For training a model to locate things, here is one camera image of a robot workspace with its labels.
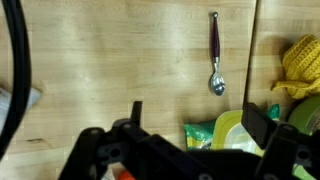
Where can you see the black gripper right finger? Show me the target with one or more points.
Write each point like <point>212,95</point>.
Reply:
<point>258,124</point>

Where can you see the white object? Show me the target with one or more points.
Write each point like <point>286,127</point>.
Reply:
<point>35,96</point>

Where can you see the yellow knitted cloth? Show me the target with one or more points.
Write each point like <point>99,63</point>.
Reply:
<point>301,66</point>

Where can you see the green plastic bowl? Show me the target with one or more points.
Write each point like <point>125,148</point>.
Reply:
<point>305,113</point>

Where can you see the green wipes packet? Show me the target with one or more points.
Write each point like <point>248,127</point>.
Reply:
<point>196,135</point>

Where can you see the clear container with yellow lid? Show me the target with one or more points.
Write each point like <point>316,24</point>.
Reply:
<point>228,131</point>

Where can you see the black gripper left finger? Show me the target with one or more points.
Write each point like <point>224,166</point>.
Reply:
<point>136,112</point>

